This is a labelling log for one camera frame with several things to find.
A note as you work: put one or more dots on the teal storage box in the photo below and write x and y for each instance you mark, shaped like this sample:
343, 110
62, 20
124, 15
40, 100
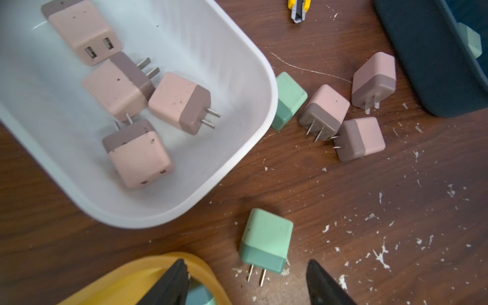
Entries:
445, 75

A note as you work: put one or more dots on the green plug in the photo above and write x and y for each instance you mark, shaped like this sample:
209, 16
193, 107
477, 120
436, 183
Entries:
473, 39
265, 242
291, 97

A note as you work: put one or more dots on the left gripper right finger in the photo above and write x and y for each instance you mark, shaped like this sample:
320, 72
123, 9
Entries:
323, 289

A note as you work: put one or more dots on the green plug top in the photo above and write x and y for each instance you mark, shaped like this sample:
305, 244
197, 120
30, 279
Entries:
291, 97

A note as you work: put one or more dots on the yellow black utility knife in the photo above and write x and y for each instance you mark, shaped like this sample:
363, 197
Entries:
299, 9

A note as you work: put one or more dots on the white storage box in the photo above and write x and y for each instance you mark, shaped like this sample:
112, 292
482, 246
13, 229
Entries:
48, 110

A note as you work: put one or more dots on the light teal plug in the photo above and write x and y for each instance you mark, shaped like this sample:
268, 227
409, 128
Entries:
198, 294

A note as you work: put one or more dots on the pink plug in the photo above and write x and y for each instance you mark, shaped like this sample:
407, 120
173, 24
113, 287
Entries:
324, 114
121, 86
85, 30
374, 82
182, 104
358, 138

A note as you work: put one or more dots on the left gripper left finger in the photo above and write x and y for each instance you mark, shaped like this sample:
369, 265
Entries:
172, 288

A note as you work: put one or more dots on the yellow storage box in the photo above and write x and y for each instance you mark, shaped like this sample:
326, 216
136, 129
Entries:
128, 283

